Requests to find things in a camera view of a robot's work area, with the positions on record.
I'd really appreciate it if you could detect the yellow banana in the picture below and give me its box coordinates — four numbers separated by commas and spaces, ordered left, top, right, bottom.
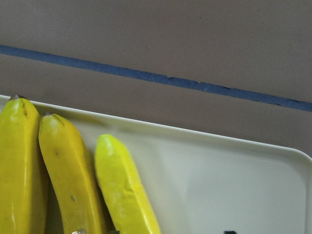
95, 134, 161, 234
39, 113, 108, 234
0, 95, 49, 234

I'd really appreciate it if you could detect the white bear tray plate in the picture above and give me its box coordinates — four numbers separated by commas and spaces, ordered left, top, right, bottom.
35, 102, 312, 234

